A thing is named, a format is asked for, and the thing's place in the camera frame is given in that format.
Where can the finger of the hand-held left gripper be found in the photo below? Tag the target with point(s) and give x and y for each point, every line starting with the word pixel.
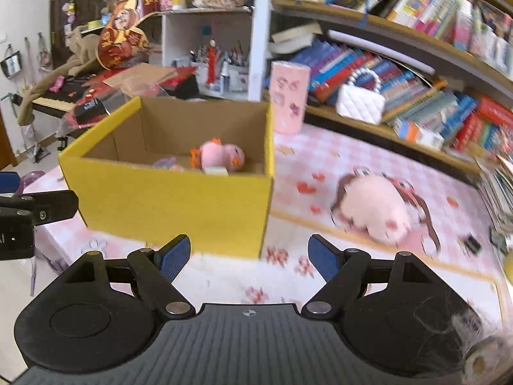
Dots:
pixel 8 182
pixel 56 204

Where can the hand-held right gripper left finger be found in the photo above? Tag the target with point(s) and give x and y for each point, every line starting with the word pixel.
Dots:
pixel 176 258

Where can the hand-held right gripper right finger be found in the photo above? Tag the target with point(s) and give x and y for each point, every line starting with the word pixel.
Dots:
pixel 324 258

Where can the yellow cardboard box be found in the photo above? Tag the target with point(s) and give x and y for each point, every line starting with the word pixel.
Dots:
pixel 168 208

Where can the pink plush pig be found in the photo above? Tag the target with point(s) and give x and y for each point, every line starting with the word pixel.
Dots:
pixel 376 208

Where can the purple plastic bag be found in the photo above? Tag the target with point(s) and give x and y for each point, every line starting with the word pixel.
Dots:
pixel 32 180

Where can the pink printed desk mat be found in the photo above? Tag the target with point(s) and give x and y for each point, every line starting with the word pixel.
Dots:
pixel 400 280

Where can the black electric piano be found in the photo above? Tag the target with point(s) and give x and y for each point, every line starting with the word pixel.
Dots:
pixel 52 102

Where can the purple small toy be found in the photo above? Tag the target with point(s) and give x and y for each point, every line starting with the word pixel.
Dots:
pixel 166 163

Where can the red black plastic bag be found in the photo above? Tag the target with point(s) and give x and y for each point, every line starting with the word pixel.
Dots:
pixel 90 108

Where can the pink plush duck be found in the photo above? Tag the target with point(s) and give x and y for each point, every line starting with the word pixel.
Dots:
pixel 220 154

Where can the hanging small bag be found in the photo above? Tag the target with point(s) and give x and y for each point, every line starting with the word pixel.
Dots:
pixel 45 56
pixel 10 64

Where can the brown cloth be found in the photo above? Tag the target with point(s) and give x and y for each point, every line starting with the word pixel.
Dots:
pixel 80 54

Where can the black binder clip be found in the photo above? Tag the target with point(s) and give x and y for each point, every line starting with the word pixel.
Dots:
pixel 472 244

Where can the brown flat cardboard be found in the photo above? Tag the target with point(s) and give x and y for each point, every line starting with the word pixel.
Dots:
pixel 140 78

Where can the white quilted pearl handbag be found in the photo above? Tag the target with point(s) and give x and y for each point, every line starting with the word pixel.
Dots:
pixel 358 106

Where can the grey furry tuft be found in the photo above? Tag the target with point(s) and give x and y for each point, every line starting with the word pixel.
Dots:
pixel 465 329

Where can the orange blue white carton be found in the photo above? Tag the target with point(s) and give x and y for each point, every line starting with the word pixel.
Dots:
pixel 421 134

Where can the pink printed canister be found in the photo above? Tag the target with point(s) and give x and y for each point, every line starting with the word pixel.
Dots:
pixel 286 96

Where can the red gold patterned bag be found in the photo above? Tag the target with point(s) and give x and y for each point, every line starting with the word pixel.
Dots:
pixel 120 32

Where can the stack of papers and booklets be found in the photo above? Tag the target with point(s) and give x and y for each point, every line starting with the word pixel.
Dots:
pixel 499 192

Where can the pen holder with stationery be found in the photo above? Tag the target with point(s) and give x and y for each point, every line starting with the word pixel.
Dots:
pixel 210 64

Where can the white cubby shelf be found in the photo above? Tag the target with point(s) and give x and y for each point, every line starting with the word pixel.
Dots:
pixel 176 40

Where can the white long flat board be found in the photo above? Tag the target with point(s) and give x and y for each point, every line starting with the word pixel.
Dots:
pixel 380 46

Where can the wooden bookshelf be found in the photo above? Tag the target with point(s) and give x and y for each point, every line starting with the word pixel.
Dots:
pixel 259 48

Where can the worn thick book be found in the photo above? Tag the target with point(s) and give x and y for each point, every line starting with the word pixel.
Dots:
pixel 292 38

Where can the large red book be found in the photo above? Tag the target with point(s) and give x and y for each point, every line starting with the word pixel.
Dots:
pixel 497 110

